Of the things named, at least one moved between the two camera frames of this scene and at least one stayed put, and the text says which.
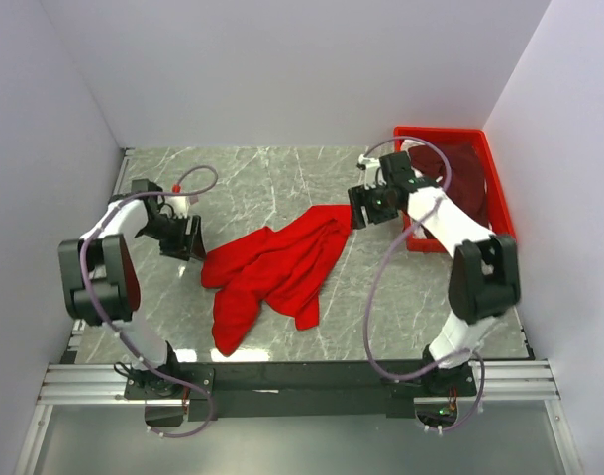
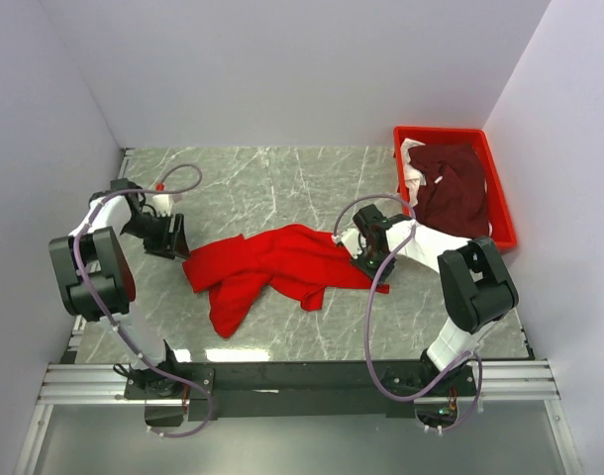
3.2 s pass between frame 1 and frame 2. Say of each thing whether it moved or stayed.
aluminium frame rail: stayed
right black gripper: moved
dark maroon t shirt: stayed
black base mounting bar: stayed
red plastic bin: stayed
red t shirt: moved
